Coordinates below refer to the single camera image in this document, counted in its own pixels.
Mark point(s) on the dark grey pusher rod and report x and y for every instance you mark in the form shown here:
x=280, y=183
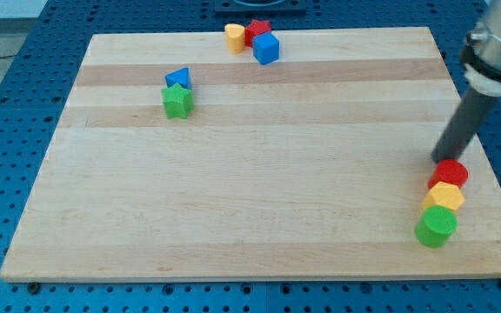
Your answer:
x=464, y=124

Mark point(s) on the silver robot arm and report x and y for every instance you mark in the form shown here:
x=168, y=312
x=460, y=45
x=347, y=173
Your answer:
x=481, y=60

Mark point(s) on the red star block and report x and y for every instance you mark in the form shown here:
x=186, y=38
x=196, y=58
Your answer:
x=255, y=28

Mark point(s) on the green star block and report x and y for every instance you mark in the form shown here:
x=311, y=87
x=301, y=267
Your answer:
x=177, y=101

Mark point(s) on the red cylinder block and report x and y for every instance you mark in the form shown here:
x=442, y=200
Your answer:
x=449, y=171

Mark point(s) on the yellow hexagon block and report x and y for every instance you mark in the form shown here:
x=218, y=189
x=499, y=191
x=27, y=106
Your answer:
x=444, y=194

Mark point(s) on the green cylinder block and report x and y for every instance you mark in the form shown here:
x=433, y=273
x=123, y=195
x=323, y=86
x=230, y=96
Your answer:
x=435, y=226

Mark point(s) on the light wooden board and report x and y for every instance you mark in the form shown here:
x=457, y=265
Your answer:
x=313, y=167

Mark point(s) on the blue cube block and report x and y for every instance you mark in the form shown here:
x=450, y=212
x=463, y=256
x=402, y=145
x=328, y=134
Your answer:
x=266, y=48

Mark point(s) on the yellow heart block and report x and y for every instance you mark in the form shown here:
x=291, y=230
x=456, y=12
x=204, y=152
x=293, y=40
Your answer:
x=235, y=37

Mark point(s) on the blue triangle block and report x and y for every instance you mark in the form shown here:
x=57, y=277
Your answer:
x=181, y=76

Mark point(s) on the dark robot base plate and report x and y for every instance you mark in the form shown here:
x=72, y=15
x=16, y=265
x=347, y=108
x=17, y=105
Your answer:
x=225, y=7

